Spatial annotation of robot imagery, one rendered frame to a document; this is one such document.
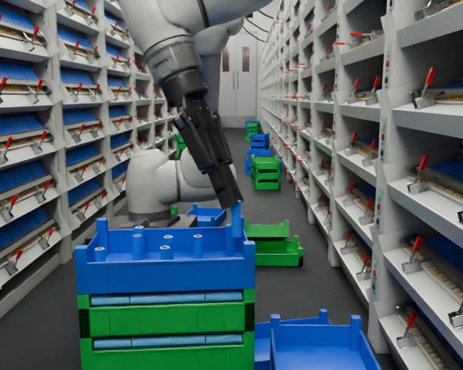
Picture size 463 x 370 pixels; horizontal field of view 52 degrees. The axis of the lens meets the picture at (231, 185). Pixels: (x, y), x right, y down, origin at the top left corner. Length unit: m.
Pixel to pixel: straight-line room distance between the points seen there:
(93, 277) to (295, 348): 0.52
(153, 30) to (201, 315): 0.49
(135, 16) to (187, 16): 0.09
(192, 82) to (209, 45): 0.62
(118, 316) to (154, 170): 0.88
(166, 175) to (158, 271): 0.88
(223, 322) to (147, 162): 0.92
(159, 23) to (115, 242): 0.45
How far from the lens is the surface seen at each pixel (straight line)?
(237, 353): 0.88
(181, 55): 0.81
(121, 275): 0.82
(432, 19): 1.10
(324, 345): 1.15
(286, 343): 1.14
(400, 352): 1.29
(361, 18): 2.02
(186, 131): 0.77
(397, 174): 1.32
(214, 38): 1.41
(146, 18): 0.83
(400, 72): 1.31
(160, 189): 1.66
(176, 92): 0.80
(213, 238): 1.00
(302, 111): 3.37
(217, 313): 0.84
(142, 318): 0.85
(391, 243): 1.36
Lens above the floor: 0.73
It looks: 11 degrees down
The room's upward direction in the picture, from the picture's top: straight up
